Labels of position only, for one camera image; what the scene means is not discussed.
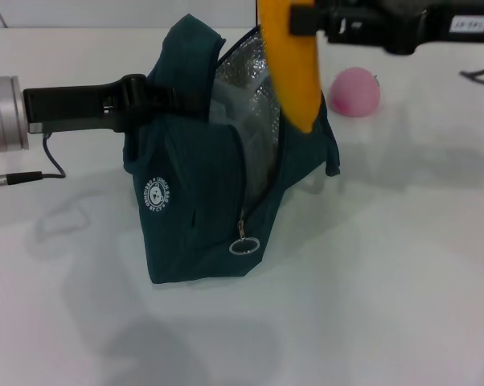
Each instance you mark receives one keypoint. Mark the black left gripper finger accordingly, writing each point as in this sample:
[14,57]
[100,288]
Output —
[133,120]
[173,100]

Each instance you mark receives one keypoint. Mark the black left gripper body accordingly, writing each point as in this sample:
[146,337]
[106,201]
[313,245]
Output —
[73,104]

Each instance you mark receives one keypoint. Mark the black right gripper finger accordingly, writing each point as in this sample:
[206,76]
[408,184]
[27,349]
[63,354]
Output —
[306,22]

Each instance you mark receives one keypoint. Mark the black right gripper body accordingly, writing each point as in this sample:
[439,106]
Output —
[427,20]

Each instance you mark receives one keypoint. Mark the yellow banana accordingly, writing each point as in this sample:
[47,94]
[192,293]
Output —
[296,68]

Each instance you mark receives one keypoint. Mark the pink peach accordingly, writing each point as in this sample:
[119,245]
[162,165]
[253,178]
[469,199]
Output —
[354,92]

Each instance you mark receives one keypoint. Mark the dark teal insulated lunch bag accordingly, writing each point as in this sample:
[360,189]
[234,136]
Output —
[194,201]

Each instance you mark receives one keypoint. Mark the clear container with blue-rimmed lid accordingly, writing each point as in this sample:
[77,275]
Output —
[262,153]

